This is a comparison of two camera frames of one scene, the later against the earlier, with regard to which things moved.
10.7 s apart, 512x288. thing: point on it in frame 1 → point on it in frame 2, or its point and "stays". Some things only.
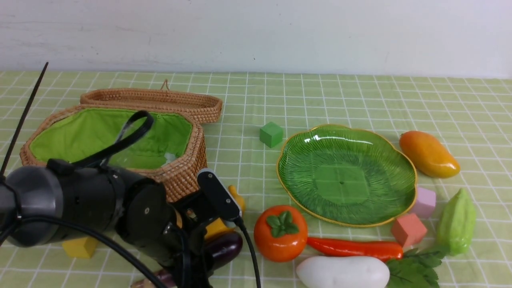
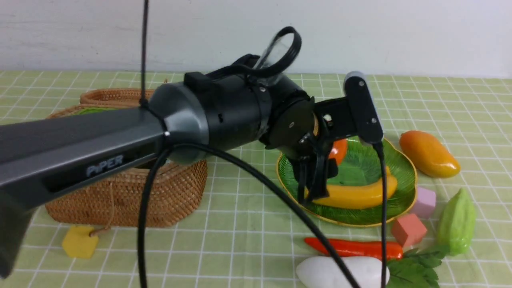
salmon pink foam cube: x=408 y=230 stays
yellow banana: x=217 y=227 → x=363 y=196
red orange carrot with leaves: x=411 y=269 stays
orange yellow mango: x=431 y=155 stays
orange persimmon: x=281 y=233 → x=338 y=150
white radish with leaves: x=342 y=272 stays
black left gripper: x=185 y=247 → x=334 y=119
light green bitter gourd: x=457 y=224 stays
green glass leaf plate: x=348 y=176 stays
